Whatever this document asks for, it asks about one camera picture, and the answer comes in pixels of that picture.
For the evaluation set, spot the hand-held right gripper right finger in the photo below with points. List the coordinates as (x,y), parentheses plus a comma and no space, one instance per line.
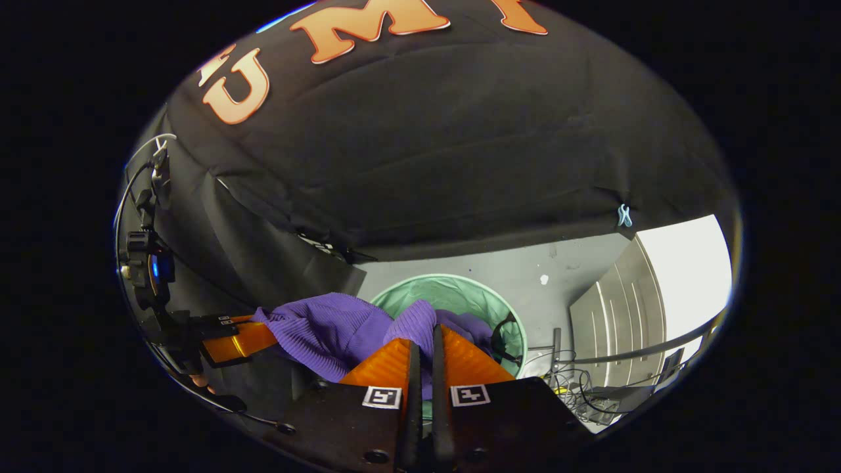
(441,420)

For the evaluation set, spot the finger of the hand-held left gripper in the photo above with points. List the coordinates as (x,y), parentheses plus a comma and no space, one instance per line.
(240,338)

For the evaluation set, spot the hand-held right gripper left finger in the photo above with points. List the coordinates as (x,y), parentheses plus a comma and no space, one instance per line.
(412,420)

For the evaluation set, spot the green laundry hamper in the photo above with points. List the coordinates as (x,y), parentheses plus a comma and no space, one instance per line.
(460,295)

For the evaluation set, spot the silver metal cabinet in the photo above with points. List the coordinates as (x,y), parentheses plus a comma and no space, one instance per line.
(617,315)

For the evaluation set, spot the grey metal bar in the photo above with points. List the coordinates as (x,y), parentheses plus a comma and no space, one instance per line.
(644,353)

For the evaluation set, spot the light blue clip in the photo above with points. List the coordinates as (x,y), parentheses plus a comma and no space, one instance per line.
(624,215)

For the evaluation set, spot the black backdrop cloth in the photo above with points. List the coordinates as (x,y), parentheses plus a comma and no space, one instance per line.
(460,131)

